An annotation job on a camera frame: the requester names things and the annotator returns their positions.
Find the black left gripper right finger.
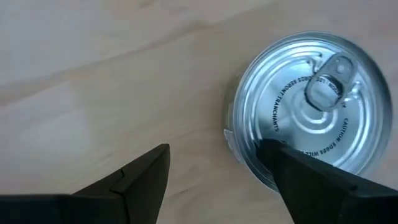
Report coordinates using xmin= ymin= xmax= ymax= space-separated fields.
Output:
xmin=257 ymin=139 xmax=398 ymax=224

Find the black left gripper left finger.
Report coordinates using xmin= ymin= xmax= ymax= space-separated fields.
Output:
xmin=73 ymin=143 xmax=171 ymax=224

